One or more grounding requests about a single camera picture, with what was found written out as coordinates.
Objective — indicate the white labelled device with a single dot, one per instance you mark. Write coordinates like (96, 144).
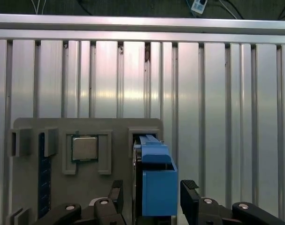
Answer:
(198, 5)

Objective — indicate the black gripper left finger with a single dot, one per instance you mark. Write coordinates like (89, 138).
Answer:
(117, 192)

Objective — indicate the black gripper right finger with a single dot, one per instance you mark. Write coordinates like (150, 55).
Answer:
(188, 201)

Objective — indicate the grey parts rack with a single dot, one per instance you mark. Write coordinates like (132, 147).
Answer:
(86, 187)

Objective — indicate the loose blue RAM stick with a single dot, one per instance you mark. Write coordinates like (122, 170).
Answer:
(44, 175)

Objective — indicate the silver CPU chip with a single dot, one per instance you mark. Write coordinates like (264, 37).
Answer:
(84, 147)

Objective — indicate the hard disk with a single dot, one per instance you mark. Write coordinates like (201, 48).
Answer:
(159, 192)

